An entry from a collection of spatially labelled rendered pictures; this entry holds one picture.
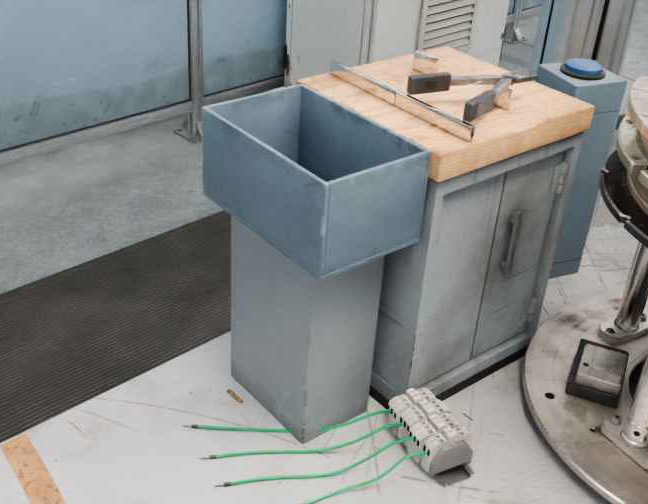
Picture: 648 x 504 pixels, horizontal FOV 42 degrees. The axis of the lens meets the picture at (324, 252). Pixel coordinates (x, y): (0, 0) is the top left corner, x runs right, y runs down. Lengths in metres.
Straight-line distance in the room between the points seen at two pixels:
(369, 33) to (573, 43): 1.86
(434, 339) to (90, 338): 1.49
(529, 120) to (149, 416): 0.44
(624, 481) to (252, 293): 0.37
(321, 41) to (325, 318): 2.47
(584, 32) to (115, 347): 1.40
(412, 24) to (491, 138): 2.40
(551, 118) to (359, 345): 0.26
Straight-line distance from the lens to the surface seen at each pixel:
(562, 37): 1.18
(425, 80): 0.75
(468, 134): 0.70
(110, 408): 0.85
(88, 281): 2.41
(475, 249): 0.79
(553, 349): 0.94
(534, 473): 0.82
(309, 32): 3.19
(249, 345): 0.82
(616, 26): 1.20
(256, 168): 0.69
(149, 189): 2.88
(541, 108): 0.80
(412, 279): 0.75
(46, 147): 2.93
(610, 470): 0.82
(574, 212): 1.05
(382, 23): 2.98
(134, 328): 2.22
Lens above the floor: 1.35
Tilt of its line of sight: 32 degrees down
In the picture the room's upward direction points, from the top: 4 degrees clockwise
